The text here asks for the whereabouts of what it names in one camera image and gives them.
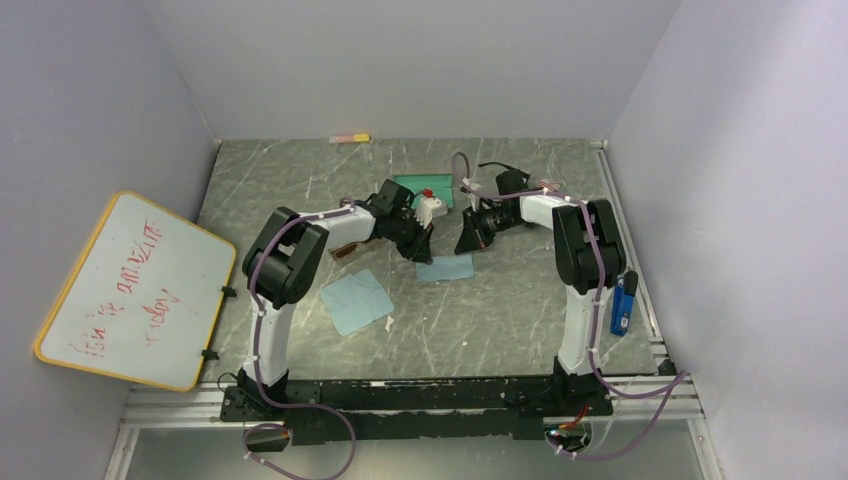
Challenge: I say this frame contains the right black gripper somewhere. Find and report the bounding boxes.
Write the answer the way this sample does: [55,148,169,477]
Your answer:
[454,204,521,255]

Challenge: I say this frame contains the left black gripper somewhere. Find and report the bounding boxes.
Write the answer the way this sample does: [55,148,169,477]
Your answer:
[386,213,435,266]

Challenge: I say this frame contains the blue cleaning cloth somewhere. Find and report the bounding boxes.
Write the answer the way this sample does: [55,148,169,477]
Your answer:
[416,254,475,282]
[319,270,394,336]

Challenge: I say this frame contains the brown glasses case green lining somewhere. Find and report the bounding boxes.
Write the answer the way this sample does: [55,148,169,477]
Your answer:
[392,173,454,209]

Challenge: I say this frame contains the black frame sunglasses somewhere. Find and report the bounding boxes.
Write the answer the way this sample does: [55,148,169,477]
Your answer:
[477,161,531,181]

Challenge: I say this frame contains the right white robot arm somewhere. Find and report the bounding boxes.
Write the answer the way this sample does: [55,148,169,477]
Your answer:
[454,174,627,415]

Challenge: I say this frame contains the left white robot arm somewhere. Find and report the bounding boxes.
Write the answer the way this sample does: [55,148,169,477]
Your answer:
[237,180,447,420]

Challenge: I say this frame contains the brown tinted sunglasses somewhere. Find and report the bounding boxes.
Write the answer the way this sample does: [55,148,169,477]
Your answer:
[330,242,361,260]

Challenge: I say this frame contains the pink yellow marker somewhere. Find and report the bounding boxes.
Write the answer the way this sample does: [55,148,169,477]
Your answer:
[328,133,371,144]

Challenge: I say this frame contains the blue black marker pen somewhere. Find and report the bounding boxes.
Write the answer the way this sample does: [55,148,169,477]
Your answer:
[609,270,639,337]

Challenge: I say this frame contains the yellow framed whiteboard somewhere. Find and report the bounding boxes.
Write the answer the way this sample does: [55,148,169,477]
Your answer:
[34,191,237,392]

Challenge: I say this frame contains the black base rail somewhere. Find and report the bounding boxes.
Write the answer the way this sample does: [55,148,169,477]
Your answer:
[219,373,613,446]

